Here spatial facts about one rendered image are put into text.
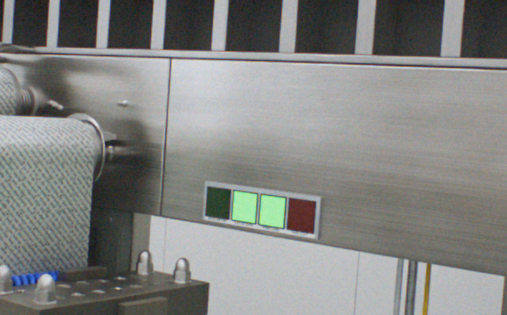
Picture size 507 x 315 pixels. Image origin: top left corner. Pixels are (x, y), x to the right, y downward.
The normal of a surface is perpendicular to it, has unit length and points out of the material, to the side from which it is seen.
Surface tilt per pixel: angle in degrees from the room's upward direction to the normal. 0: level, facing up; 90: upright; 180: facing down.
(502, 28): 90
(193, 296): 90
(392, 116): 90
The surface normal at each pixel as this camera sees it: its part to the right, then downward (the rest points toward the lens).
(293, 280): -0.61, 0.00
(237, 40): 0.79, 0.09
